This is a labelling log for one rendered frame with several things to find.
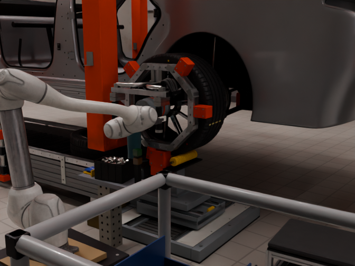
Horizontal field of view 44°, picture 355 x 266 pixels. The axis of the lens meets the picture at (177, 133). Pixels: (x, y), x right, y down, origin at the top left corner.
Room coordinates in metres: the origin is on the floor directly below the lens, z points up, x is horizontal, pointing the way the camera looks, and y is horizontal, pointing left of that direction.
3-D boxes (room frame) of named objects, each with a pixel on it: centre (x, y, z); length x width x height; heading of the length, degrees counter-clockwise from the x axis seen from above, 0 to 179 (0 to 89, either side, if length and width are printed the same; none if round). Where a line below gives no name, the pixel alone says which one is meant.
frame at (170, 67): (2.75, 0.11, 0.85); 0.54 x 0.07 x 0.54; 55
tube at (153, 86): (2.59, 0.10, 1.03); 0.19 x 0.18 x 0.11; 145
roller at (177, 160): (2.76, -0.04, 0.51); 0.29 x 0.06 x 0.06; 145
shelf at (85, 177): (2.53, 0.39, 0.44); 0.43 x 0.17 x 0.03; 55
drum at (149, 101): (2.69, 0.15, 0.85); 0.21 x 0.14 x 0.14; 145
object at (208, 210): (2.86, -0.03, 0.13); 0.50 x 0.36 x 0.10; 55
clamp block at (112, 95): (2.68, 0.37, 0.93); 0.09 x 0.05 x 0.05; 145
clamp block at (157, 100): (2.48, 0.09, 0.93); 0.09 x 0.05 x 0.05; 145
